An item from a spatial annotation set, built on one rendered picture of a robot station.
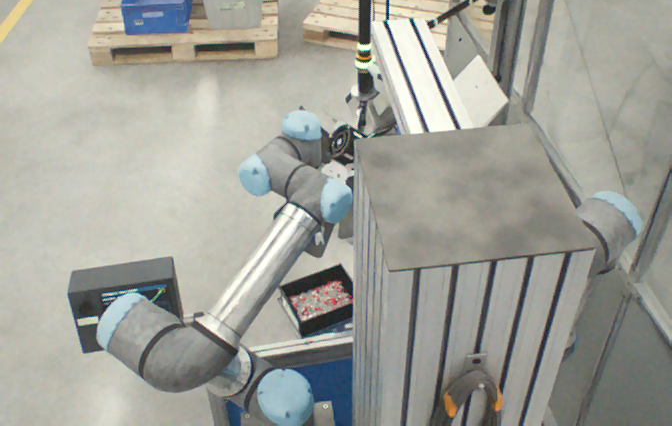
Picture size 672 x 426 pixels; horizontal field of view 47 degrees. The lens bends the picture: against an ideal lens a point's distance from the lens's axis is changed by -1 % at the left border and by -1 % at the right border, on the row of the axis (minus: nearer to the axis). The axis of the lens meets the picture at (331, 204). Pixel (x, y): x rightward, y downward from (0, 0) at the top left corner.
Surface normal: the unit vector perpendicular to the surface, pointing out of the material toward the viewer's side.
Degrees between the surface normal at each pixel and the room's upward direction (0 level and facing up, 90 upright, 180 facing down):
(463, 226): 0
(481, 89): 50
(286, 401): 8
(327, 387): 90
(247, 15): 95
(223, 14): 95
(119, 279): 15
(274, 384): 8
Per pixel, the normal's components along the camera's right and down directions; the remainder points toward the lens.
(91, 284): -0.07, -0.88
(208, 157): -0.01, -0.74
